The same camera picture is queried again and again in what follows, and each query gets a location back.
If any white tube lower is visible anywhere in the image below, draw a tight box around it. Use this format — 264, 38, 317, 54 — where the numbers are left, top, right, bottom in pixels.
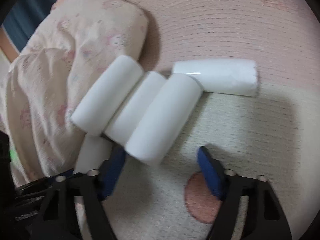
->
73, 134, 112, 174

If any pink cartoon blanket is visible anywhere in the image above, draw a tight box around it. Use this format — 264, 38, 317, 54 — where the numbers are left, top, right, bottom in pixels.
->
49, 0, 320, 240

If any white tube leftmost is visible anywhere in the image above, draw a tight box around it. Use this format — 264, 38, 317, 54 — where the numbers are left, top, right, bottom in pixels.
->
71, 55, 144, 136

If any white tube middle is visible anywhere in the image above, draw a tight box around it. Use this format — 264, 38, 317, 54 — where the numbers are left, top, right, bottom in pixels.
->
104, 72, 167, 146

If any white tube with open end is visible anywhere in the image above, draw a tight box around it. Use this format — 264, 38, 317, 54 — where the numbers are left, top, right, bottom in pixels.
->
172, 58, 258, 96

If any pink floral pillow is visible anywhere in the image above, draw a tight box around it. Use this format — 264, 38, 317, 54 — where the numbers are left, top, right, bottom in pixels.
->
1, 0, 149, 186

